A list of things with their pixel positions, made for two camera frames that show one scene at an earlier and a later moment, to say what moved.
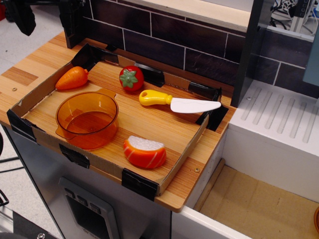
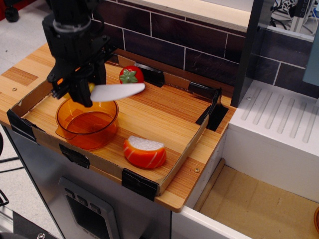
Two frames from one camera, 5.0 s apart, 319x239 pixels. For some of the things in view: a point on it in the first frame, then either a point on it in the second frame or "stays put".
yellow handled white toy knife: [152, 97] to [104, 92]
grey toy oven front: [89, 203] stays put
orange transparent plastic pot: [89, 120] stays put
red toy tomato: [131, 78] stays put
